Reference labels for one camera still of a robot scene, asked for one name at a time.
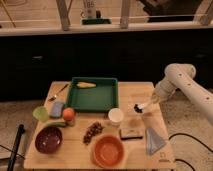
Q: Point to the white handled dish brush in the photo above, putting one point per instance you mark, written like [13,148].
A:
[140,107]

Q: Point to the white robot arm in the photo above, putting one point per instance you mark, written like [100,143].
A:
[180,76]

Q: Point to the orange red bowl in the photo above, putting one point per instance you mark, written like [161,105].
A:
[108,151]

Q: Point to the dark purple bowl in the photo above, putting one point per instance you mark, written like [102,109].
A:
[48,140]

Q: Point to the green plastic tray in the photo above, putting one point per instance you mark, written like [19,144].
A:
[98,99]

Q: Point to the yellow corn cob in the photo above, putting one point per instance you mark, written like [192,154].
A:
[85,85]

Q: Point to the white cup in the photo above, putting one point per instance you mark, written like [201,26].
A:
[116,116]

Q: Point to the bunch of dark grapes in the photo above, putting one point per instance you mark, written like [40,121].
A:
[93,130]

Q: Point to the orange fruit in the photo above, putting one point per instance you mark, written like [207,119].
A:
[68,114]

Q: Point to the metal fork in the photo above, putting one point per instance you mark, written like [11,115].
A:
[52,96]

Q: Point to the blue sponge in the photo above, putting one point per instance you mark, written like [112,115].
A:
[56,109]

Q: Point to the green cucumber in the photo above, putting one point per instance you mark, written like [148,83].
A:
[57,124]

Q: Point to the light green cup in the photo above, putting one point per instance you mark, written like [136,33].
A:
[41,114]

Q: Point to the folded blue cloth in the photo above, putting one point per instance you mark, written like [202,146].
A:
[154,142]

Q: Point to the white bottle on green base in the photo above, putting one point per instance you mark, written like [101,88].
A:
[92,16]

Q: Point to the black pole stand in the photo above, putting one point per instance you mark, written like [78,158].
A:
[15,148]

